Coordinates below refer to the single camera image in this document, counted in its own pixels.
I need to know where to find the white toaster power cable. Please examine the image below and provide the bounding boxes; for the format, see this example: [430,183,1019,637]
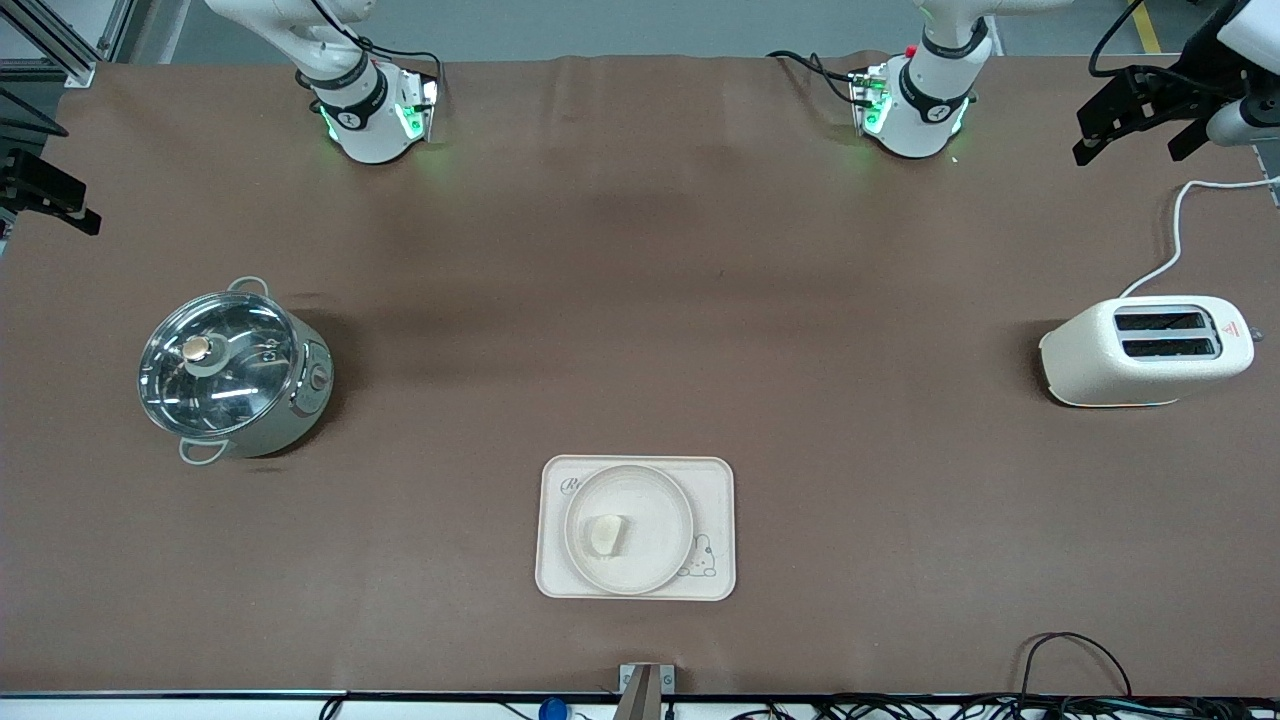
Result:
[1118,176,1280,299]

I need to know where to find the round beige plate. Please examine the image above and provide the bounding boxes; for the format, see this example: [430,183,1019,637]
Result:
[564,464,695,597]

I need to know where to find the beige rabbit print tray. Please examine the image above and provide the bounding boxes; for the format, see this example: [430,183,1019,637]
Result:
[534,455,737,602]

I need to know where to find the cream two-slot toaster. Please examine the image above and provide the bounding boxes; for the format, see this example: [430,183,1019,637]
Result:
[1038,295,1263,408]

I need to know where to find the brown table cover mat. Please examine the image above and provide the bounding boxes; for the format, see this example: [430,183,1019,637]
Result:
[0,52,1280,699]

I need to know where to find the black left base cable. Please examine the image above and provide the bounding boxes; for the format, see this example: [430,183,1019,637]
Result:
[767,50,873,107]

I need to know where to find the glass pot lid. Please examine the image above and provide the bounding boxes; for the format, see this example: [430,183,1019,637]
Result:
[138,292,301,439]

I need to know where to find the pale steamed bun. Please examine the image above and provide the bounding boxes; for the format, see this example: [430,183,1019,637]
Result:
[584,515,629,557]

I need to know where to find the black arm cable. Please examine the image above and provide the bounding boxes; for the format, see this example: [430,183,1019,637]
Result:
[1088,0,1246,86]
[310,0,446,141]

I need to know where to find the black cable bundle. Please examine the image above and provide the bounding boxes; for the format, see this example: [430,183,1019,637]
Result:
[730,692,1280,720]

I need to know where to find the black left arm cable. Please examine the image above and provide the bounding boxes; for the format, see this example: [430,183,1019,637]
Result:
[1088,0,1246,86]

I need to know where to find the black looped cable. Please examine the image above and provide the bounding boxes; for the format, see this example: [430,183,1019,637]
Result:
[1020,631,1134,703]

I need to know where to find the steel pot grey handles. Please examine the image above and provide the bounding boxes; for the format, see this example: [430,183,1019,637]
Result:
[138,276,335,467]

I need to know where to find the grey metal camera bracket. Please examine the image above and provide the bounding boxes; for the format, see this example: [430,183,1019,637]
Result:
[618,663,675,720]

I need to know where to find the aluminium frame profile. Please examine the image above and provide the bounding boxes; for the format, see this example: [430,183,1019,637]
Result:
[0,0,136,89]

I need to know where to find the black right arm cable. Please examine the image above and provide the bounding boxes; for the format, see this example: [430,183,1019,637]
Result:
[310,0,446,141]

